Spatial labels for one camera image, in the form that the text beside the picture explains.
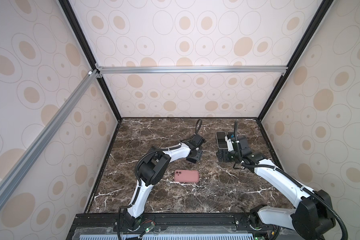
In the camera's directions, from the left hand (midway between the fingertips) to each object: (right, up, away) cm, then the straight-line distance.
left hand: (200, 152), depth 98 cm
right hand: (+12, +1, -12) cm, 18 cm away
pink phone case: (-9, -13, -8) cm, 18 cm away
